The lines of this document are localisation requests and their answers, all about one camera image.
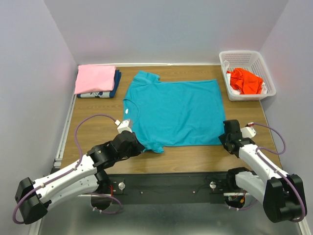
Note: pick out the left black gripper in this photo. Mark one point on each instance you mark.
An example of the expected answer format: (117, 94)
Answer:
(138, 147)

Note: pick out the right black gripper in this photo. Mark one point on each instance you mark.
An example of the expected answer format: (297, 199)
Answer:
(222, 139)

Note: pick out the teal t shirt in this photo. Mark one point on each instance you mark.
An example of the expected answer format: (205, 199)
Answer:
(173, 114)

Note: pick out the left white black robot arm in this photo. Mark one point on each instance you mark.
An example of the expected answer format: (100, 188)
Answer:
(35, 197)

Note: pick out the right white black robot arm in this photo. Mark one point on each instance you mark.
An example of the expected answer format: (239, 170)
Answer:
(281, 194)

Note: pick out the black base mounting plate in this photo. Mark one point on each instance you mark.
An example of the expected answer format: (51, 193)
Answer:
(171, 188)

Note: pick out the folded navy blue t shirt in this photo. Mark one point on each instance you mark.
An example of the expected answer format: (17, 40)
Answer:
(104, 94)

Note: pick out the orange t shirt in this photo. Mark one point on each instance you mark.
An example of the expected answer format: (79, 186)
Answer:
(245, 83)

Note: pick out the folded pink t shirt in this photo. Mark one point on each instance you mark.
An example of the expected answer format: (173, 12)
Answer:
(94, 78)

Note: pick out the white plastic basket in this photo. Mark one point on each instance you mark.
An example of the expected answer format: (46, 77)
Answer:
(251, 61)

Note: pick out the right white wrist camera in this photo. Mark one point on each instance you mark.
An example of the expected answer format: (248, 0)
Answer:
(248, 131)

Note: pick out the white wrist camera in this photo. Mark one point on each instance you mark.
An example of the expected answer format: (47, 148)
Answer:
(248, 131)
(125, 125)

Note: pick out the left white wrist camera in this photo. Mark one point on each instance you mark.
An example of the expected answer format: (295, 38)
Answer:
(125, 125)

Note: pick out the aluminium frame rail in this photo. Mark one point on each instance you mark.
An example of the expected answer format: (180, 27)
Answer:
(49, 135)

